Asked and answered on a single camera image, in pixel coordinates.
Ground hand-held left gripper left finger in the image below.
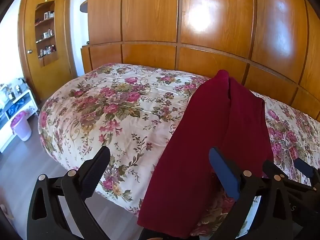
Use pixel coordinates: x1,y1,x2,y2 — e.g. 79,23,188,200
26,145,111,240

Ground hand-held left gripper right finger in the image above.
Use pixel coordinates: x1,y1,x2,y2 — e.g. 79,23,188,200
190,147,292,240

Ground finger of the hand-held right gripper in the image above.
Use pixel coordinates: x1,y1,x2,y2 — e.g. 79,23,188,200
294,157,320,187
262,160,288,178

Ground dark red pants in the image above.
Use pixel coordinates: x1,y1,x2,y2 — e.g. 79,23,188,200
137,69,274,239

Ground bed with floral bedspread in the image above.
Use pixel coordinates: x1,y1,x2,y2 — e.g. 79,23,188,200
37,63,320,238

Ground lilac bin with pink lid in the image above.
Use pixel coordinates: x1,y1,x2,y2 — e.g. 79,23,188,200
10,112,32,142

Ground white side table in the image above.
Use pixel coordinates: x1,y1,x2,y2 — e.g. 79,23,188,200
0,90,39,153

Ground wooden door with shelf niche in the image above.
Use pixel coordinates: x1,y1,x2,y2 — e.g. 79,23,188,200
17,0,78,103

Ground clutter of small containers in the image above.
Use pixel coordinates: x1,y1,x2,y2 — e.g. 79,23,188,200
0,78,27,103

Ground wooden panelled wardrobe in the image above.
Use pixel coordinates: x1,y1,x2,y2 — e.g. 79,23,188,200
80,0,320,123

